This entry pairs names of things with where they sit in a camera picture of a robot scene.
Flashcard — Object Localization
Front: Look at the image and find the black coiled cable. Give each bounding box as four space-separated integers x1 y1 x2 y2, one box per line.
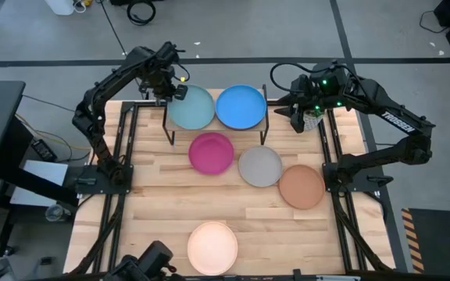
126 0 157 27

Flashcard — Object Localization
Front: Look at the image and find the light teal plate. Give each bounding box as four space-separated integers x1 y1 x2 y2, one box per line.
167 84 216 131

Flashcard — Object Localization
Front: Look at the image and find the clear glass jar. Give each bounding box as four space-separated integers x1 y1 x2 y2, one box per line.
45 203 72 222

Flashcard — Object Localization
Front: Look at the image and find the black power adapter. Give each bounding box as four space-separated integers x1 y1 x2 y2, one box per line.
30 138 59 163

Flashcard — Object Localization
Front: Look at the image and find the peach cream plate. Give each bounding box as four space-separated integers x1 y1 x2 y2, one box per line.
187 221 239 276

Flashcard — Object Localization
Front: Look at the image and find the wooden shelf with black legs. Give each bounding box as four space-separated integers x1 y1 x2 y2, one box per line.
161 84 270 146

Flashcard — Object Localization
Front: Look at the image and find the dark blue teal plate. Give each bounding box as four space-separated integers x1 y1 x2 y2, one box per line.
215 84 268 131

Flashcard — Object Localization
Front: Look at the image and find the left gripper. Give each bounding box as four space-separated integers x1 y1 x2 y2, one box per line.
143 66 177 107

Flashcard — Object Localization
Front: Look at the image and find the white triangle pattern pot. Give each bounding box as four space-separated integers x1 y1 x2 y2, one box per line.
302 108 327 133

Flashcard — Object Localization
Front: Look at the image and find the white container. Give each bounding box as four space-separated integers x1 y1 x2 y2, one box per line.
44 0 76 16

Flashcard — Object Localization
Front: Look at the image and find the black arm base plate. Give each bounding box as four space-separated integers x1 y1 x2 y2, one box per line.
63 163 134 195
322 162 394 193

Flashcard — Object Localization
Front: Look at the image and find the black mat with hazard stripes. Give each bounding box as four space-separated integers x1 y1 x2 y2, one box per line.
400 207 450 274

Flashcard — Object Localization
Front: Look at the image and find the terracotta plate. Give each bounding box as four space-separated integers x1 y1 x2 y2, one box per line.
278 164 326 211

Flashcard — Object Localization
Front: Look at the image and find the pink plate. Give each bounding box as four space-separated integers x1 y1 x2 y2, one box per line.
187 131 235 176

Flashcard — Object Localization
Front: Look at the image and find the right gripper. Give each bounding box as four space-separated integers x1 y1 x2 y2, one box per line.
273 73 322 134

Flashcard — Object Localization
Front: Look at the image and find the grey plate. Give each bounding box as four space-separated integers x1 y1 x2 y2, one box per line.
237 144 284 188

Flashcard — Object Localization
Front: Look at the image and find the white board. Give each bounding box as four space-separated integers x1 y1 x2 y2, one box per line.
9 158 70 208

